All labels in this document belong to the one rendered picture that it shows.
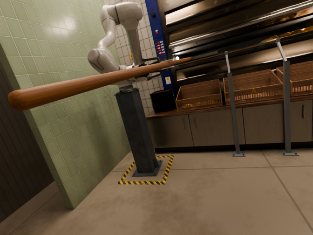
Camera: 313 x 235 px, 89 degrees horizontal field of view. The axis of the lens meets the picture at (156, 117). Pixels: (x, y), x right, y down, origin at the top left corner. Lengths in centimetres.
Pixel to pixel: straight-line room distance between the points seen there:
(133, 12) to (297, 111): 178
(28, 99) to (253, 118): 198
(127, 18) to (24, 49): 94
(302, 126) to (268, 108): 36
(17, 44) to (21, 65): 17
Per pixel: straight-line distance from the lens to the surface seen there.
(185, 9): 260
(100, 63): 92
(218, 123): 204
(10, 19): 193
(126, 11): 143
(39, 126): 175
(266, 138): 217
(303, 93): 216
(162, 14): 265
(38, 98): 30
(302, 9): 249
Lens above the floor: 110
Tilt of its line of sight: 15 degrees down
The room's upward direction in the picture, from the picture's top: 13 degrees counter-clockwise
